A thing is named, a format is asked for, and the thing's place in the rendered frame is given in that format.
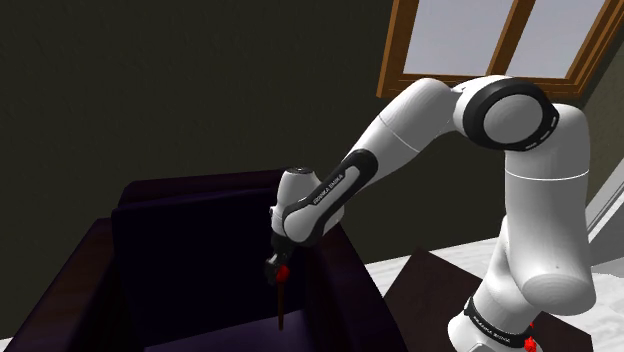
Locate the wooden framed window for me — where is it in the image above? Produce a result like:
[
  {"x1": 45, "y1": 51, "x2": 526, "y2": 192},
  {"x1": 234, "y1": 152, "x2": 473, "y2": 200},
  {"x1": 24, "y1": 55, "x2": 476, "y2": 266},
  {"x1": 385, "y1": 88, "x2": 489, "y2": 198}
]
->
[{"x1": 376, "y1": 0, "x2": 624, "y2": 102}]

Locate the brown stick with red end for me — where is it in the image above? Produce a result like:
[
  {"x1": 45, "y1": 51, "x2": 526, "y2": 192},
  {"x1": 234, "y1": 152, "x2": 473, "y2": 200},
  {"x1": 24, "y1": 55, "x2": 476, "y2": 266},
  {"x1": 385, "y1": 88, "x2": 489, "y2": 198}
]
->
[{"x1": 275, "y1": 265, "x2": 292, "y2": 332}]

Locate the dark purple armchair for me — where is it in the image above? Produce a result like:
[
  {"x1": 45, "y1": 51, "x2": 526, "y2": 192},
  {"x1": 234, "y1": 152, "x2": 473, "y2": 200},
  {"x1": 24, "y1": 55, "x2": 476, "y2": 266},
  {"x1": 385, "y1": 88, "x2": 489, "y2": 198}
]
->
[{"x1": 3, "y1": 168, "x2": 409, "y2": 352}]

